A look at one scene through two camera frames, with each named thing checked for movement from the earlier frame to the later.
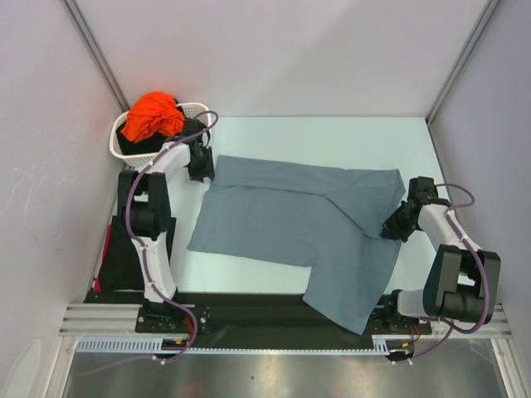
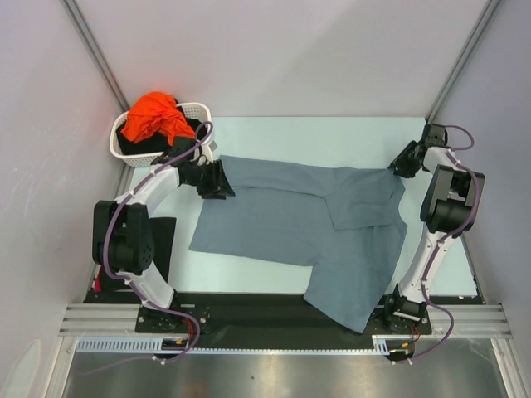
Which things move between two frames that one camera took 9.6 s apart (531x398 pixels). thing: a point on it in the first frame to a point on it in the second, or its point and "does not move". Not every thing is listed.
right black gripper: (398, 224) to (403, 164)
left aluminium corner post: (90, 42) does not move
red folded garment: (97, 282) does not move
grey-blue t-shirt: (326, 218) does not move
